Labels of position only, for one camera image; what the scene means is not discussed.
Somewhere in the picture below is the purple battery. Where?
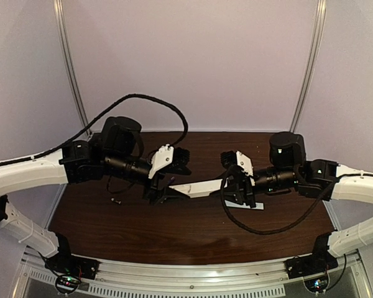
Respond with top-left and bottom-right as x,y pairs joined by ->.
167,177 -> 175,185

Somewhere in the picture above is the white remote control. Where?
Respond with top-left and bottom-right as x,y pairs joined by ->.
170,179 -> 222,198

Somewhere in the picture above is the white battery cover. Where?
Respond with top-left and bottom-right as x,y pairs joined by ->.
225,201 -> 264,210

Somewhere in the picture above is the right black cable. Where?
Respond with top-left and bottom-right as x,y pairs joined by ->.
220,164 -> 333,234

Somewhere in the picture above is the black silver battery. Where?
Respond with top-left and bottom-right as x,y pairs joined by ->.
111,198 -> 122,205

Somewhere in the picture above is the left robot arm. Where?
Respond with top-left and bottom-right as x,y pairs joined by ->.
0,116 -> 191,273

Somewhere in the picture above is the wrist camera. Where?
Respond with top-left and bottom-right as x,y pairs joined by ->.
148,144 -> 190,179
220,151 -> 254,176

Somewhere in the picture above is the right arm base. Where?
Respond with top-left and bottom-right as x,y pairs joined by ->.
284,254 -> 338,295

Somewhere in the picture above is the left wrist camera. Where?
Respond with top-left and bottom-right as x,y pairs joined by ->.
148,144 -> 190,179

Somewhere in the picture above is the black cable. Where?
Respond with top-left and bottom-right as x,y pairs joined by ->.
27,94 -> 190,162
220,164 -> 333,234

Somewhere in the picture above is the left black cable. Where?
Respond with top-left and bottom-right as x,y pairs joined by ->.
27,94 -> 190,162

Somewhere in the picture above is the right aluminium frame post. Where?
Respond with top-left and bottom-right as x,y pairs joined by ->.
289,0 -> 327,133

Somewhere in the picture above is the left aluminium frame post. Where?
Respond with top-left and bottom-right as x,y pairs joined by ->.
53,0 -> 88,128

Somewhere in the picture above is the aluminium front rail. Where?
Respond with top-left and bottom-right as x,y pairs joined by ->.
20,245 -> 366,297

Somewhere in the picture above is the aluminium frame post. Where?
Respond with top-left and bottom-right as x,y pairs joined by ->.
289,0 -> 327,133
53,0 -> 88,128

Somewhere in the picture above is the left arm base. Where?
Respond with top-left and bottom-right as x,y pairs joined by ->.
42,255 -> 99,296

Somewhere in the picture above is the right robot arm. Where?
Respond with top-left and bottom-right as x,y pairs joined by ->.
217,132 -> 373,269

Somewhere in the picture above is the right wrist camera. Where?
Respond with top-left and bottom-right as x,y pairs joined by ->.
220,151 -> 254,176

